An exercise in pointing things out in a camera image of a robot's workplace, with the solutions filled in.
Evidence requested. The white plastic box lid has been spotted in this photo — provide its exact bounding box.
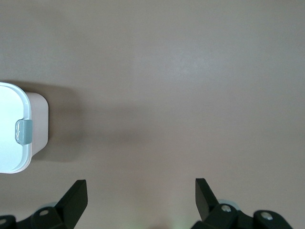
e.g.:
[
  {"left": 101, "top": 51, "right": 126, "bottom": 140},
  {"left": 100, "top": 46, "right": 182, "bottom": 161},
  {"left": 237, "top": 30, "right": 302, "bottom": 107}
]
[{"left": 0, "top": 82, "right": 33, "bottom": 174}]

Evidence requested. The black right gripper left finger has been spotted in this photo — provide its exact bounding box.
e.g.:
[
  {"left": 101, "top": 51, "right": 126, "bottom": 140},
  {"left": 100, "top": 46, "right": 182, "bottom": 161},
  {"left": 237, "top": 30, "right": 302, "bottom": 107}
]
[{"left": 30, "top": 179, "right": 88, "bottom": 229}]

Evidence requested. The grey lid latch clip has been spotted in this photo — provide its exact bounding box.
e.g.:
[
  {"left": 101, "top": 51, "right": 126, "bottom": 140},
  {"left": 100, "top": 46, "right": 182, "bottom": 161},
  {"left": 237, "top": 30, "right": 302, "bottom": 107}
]
[{"left": 15, "top": 119, "right": 33, "bottom": 146}]

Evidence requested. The pink plastic box base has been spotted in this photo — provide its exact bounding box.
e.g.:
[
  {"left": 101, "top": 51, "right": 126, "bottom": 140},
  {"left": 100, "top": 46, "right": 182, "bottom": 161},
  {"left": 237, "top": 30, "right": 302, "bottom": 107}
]
[{"left": 24, "top": 92, "right": 50, "bottom": 158}]

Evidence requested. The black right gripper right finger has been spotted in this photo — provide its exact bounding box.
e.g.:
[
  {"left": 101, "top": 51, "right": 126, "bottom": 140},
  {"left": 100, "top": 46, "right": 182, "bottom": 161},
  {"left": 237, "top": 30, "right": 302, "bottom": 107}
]
[{"left": 192, "top": 177, "right": 239, "bottom": 229}]

